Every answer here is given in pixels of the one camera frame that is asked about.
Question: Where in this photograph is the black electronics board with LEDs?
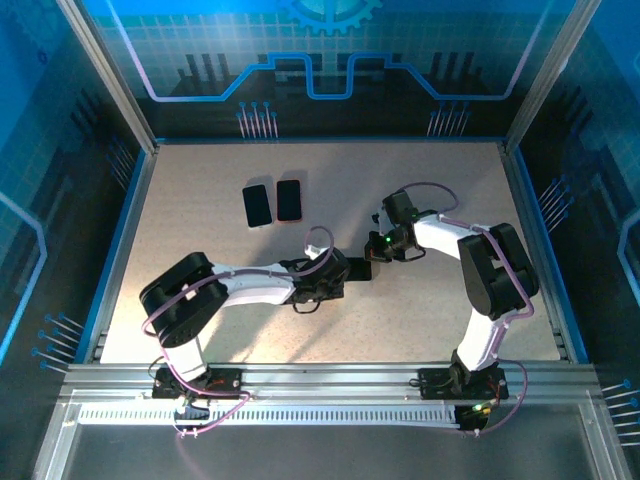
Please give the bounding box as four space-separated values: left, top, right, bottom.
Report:
455 402 496 432

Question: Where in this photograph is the black smartphone blue frame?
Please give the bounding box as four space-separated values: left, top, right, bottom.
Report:
242 184 274 229

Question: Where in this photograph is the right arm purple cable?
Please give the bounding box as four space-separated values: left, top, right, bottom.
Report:
397 181 536 437

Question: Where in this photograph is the aluminium frame post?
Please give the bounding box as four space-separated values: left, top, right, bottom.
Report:
56 0 160 154
501 0 605 151

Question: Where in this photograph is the black smartphone pink frame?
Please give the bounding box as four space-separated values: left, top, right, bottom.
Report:
344 257 374 282

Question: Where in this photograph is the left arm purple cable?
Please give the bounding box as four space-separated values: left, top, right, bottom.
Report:
141 225 335 441

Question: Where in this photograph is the aluminium side rail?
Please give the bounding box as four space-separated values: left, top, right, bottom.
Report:
83 145 160 364
499 142 576 364

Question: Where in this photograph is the red-edged black smartphone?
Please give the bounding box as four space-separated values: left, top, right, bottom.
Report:
275 178 303 223

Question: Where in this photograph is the aluminium frame rail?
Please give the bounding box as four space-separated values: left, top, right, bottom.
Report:
59 362 604 404

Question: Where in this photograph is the light blue-grey phone case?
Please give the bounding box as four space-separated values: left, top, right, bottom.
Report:
241 183 275 231

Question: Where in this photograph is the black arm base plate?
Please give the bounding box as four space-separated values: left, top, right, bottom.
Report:
152 368 245 400
418 367 510 400

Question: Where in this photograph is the grey metal sheet panel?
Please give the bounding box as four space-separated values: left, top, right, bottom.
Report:
64 424 601 480

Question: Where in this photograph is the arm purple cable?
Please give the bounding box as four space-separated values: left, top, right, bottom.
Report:
141 225 335 441
397 181 536 437

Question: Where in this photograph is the white slotted cable duct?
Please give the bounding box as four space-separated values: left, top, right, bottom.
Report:
77 407 459 426

